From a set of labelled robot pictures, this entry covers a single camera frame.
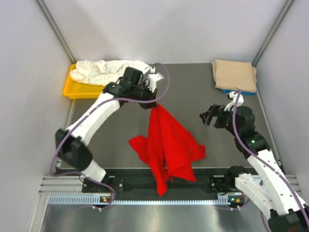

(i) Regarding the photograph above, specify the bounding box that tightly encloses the folded blue t-shirt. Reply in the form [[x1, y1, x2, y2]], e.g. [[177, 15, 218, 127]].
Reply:
[[222, 89, 256, 96]]

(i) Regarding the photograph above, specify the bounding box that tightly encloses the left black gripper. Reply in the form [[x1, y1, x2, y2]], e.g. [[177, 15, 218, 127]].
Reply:
[[129, 81, 156, 110]]

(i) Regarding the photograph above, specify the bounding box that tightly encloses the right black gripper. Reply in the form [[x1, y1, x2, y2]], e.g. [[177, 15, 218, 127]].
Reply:
[[199, 104, 240, 137]]

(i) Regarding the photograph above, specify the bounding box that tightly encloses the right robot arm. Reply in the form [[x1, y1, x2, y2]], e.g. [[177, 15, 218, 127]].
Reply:
[[199, 104, 309, 232]]

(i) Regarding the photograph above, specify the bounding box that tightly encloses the purple cable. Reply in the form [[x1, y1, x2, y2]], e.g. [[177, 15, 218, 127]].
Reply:
[[49, 62, 170, 211], [231, 90, 309, 230]]

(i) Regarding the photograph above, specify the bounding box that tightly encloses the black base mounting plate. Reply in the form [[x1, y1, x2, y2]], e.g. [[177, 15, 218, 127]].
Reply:
[[82, 168, 249, 200]]

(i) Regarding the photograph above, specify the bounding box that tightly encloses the yellow plastic bin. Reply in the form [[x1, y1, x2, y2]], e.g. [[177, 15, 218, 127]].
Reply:
[[63, 64, 104, 100]]

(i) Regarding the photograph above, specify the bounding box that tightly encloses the slotted grey cable duct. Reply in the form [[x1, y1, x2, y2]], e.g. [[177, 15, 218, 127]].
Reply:
[[48, 195, 244, 206]]

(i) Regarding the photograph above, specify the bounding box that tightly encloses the aluminium frame rail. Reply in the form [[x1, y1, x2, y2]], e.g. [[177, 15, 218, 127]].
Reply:
[[39, 174, 301, 194]]

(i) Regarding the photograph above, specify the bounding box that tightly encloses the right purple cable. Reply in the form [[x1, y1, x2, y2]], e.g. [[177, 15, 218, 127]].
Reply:
[[231, 90, 309, 230]]

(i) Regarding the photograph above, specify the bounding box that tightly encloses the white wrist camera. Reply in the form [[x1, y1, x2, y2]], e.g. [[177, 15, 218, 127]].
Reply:
[[224, 91, 244, 112], [145, 66, 164, 93]]

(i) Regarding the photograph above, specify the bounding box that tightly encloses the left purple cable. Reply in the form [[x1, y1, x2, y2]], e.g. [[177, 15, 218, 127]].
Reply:
[[49, 62, 170, 211]]

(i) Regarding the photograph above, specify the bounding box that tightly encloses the folded beige t-shirt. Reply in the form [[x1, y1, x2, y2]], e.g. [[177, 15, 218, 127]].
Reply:
[[211, 59, 257, 94]]

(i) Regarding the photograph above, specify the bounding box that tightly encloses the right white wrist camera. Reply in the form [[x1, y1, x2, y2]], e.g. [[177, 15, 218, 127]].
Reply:
[[224, 91, 244, 112]]

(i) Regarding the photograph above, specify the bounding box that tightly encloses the red t-shirt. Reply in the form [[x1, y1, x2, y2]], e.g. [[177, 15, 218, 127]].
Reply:
[[128, 104, 206, 196]]

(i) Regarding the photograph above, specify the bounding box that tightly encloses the white t-shirt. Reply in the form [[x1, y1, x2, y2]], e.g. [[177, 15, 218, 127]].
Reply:
[[70, 60, 150, 86]]

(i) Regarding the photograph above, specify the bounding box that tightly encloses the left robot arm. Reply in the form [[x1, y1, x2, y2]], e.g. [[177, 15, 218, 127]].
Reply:
[[55, 67, 163, 192]]

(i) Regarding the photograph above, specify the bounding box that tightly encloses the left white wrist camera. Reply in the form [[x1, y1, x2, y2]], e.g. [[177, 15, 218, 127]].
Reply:
[[145, 66, 164, 93]]

